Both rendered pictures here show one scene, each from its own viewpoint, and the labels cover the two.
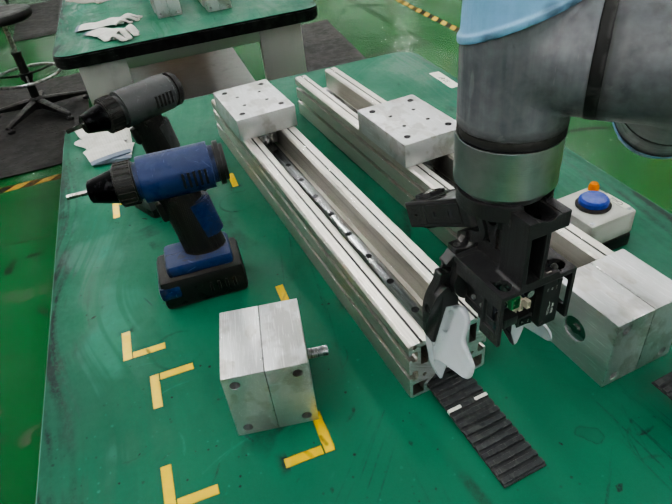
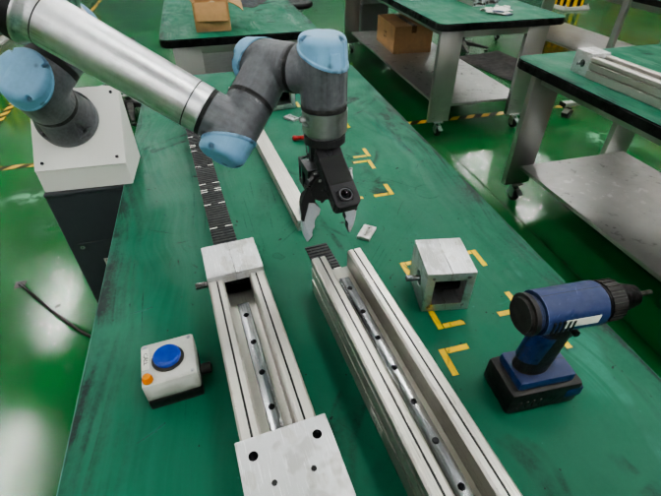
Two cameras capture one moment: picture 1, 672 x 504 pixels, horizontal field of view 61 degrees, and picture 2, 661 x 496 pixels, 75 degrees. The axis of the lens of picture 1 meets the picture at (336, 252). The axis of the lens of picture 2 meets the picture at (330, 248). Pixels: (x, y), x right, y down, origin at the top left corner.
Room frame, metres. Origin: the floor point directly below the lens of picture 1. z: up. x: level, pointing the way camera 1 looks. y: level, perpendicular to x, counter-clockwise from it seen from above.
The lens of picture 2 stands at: (1.04, -0.11, 1.39)
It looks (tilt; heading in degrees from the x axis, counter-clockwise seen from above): 39 degrees down; 181
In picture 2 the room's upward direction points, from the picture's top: straight up
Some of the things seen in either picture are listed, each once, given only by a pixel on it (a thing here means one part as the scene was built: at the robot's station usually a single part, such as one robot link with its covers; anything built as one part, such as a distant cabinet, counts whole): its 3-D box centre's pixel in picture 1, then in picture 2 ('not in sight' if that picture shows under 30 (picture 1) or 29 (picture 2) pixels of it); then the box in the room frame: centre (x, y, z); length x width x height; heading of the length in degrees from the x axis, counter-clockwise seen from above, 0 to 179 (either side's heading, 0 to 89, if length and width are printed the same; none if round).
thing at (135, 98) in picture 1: (139, 152); not in sight; (0.89, 0.31, 0.89); 0.20 x 0.08 x 0.22; 132
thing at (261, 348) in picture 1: (279, 363); (434, 274); (0.43, 0.08, 0.83); 0.11 x 0.10 x 0.10; 95
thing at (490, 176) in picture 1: (510, 156); (323, 121); (0.36, -0.13, 1.10); 0.08 x 0.08 x 0.05
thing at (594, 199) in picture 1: (593, 202); (167, 356); (0.64, -0.37, 0.84); 0.04 x 0.04 x 0.02
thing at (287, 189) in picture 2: not in sight; (261, 139); (-0.22, -0.35, 0.79); 0.96 x 0.04 x 0.03; 21
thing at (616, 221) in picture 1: (584, 223); (178, 368); (0.64, -0.36, 0.81); 0.10 x 0.08 x 0.06; 111
